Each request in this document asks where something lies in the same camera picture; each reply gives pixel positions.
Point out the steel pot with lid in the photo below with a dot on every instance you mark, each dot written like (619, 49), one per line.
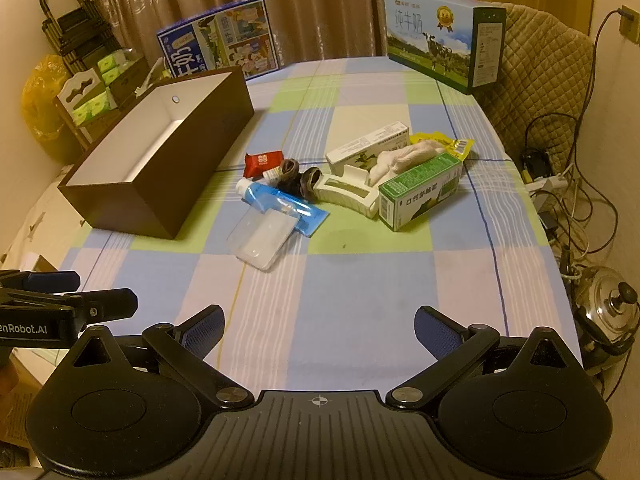
(610, 310)

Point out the yellow snack packet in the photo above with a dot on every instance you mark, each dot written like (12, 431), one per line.
(457, 147)

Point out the dark brown cloth roll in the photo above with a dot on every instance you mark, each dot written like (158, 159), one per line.
(300, 180)

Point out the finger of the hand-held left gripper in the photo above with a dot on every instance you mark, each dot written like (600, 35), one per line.
(100, 302)
(50, 281)

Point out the box of green packets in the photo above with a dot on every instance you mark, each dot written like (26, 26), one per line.
(92, 105)

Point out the chair with quilted cover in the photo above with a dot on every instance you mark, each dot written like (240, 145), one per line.
(540, 70)

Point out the dark blue milk carton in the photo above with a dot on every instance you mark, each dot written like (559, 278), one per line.
(225, 35)

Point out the white scalloped cardboard box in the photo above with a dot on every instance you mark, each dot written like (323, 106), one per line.
(75, 90)

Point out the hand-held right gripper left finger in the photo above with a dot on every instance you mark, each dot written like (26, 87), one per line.
(202, 332)

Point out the clear plastic case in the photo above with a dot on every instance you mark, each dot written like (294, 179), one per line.
(262, 242)

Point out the white cloth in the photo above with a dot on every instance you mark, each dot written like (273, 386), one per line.
(400, 160)

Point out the black metal rack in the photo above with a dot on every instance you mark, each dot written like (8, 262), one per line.
(75, 25)

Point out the checkered tablecloth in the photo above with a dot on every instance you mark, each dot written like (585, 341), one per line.
(350, 285)

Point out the yellow plastic bag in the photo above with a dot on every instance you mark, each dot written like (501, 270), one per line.
(45, 105)

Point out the white plastic holder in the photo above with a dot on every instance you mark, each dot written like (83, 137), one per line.
(345, 195)

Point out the white power strip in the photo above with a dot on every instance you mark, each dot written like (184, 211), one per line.
(547, 182)

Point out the brown storage box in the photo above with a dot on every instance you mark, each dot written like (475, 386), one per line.
(150, 195)

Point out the light blue milk carton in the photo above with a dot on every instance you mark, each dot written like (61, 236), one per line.
(430, 30)

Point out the small white bottle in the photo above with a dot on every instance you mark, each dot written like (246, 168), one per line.
(270, 175)

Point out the wall plug charger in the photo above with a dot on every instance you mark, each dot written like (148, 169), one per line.
(629, 22)

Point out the brown cardboard box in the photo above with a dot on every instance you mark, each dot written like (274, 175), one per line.
(125, 82)

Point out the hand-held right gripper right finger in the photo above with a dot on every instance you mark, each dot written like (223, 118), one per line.
(437, 332)

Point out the long white medicine box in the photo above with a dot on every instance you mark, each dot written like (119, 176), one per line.
(365, 142)

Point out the beige patterned curtain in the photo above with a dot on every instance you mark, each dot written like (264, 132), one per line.
(300, 5)

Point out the green medicine box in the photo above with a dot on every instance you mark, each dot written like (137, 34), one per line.
(415, 195)

